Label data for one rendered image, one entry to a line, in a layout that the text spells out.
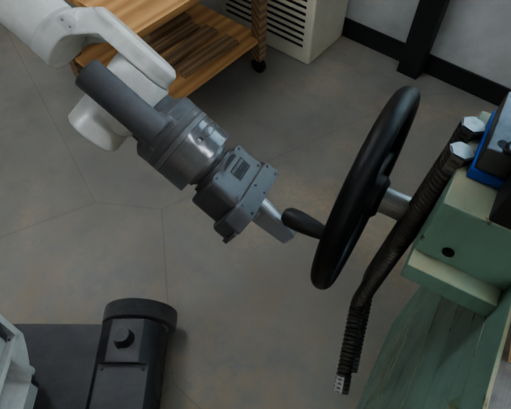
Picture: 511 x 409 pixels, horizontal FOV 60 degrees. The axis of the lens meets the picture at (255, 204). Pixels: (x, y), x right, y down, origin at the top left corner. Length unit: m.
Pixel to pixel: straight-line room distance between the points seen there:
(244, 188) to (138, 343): 0.72
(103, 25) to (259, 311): 1.03
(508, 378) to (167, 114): 0.41
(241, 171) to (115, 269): 1.03
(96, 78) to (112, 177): 1.25
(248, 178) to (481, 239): 0.25
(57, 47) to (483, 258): 0.49
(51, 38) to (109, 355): 0.81
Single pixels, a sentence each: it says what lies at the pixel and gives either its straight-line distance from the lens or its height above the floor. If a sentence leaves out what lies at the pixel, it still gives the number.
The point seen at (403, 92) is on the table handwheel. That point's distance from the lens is 0.54.
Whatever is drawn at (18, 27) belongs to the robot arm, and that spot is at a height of 1.01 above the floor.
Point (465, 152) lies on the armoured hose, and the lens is 0.47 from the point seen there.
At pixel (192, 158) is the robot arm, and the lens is 0.49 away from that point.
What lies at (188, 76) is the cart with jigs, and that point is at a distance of 1.76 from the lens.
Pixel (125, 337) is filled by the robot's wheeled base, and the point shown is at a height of 0.25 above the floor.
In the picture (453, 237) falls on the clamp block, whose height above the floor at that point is 0.92.
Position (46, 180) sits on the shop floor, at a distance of 1.79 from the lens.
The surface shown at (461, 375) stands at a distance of 0.52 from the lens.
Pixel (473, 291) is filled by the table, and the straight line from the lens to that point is 0.51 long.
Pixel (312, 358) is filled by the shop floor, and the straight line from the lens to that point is 1.35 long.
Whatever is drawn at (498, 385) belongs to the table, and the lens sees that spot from 0.45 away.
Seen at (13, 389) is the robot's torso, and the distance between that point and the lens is 1.06.
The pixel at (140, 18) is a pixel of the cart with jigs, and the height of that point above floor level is 0.53.
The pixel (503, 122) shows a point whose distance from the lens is 0.47.
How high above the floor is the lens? 1.29
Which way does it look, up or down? 56 degrees down
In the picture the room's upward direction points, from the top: straight up
